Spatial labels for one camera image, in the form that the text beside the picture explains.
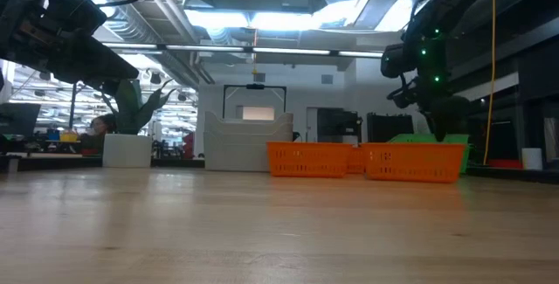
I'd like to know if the thin black metal stand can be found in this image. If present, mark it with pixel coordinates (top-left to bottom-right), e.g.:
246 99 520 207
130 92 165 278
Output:
68 81 80 130

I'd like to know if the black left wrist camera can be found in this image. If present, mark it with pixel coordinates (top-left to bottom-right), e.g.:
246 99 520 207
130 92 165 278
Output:
43 0 108 36

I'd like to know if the black rectangular frame stand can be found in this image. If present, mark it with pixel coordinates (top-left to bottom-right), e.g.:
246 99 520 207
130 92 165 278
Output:
221 83 288 121

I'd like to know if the black cabinet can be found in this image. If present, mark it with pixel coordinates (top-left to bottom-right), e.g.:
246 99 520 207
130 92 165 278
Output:
314 107 363 146
366 112 415 144

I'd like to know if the green plant in white pot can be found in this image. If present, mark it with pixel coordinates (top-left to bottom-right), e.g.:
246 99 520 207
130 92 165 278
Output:
102 78 176 170

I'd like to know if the black right frame rail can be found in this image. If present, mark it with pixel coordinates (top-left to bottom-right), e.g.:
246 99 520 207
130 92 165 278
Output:
465 165 559 184

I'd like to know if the orange plastic basket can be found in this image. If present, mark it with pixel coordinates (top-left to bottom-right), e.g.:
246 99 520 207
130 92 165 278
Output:
266 141 353 178
347 146 367 176
360 142 466 184

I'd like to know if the black left frame rail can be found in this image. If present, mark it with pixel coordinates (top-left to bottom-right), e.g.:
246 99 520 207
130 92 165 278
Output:
0 153 105 174

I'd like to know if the green plastic basket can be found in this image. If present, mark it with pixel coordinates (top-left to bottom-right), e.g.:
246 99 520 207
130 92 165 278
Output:
387 133 472 175

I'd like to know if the white cylinder container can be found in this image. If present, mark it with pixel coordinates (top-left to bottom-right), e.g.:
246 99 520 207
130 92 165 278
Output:
521 147 544 171

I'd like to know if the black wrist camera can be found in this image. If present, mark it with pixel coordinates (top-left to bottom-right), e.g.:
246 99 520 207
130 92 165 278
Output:
43 0 108 36
380 42 411 80

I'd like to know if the black crosswise frame rail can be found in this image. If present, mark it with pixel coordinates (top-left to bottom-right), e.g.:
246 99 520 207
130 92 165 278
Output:
150 156 206 169

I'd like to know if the flat red box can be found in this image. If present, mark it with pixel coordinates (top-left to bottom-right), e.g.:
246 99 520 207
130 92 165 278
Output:
487 158 524 170

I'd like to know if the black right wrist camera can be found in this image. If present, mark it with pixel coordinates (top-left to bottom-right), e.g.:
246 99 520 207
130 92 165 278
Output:
380 42 411 80

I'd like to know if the long hanging light fixture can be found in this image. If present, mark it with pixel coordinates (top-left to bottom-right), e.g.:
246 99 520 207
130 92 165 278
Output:
102 41 385 59

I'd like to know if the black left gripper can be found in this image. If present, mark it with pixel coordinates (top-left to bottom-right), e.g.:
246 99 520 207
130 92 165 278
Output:
0 0 140 99

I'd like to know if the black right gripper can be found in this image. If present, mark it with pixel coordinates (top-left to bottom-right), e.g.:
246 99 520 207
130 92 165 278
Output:
417 83 472 142

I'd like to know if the person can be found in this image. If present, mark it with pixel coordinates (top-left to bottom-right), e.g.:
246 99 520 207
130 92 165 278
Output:
79 113 118 156

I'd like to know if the black monitor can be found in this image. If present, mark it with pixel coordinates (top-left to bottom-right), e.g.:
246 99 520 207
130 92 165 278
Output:
0 102 42 137

